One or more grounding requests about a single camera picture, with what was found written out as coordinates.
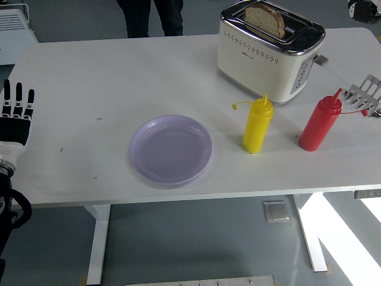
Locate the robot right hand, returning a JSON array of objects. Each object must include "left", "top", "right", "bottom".
[{"left": 346, "top": 0, "right": 381, "bottom": 23}]

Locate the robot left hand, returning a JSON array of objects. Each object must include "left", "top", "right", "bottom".
[{"left": 0, "top": 79, "right": 36, "bottom": 168}]

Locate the slice of brown bread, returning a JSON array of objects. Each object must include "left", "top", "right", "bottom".
[{"left": 243, "top": 2, "right": 286, "bottom": 38}]

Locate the cream toaster with chrome top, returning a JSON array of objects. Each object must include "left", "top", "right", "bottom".
[{"left": 216, "top": 0, "right": 330, "bottom": 105}]

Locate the purple plastic plate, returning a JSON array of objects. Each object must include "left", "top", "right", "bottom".
[{"left": 129, "top": 114, "right": 213, "bottom": 187}]

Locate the metal toast rack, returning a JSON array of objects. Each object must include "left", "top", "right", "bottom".
[{"left": 345, "top": 74, "right": 381, "bottom": 117}]

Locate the white slatted heater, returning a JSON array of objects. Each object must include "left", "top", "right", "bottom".
[{"left": 0, "top": 2, "right": 39, "bottom": 66}]

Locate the red squeeze bottle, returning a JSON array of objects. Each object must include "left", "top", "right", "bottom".
[{"left": 298, "top": 88, "right": 368, "bottom": 152}]

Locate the white table leg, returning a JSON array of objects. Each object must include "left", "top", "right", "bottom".
[
  {"left": 84, "top": 204, "right": 111, "bottom": 285},
  {"left": 291, "top": 194, "right": 333, "bottom": 272}
]

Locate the yellow squeeze bottle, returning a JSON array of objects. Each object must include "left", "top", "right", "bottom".
[{"left": 231, "top": 93, "right": 274, "bottom": 155}]

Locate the person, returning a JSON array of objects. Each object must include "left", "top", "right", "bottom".
[{"left": 115, "top": 0, "right": 184, "bottom": 39}]

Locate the grey table control panel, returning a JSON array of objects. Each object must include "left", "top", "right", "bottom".
[{"left": 354, "top": 189, "right": 381, "bottom": 200}]

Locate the silver floor socket cover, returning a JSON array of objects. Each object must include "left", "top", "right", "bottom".
[{"left": 263, "top": 200, "right": 290, "bottom": 223}]

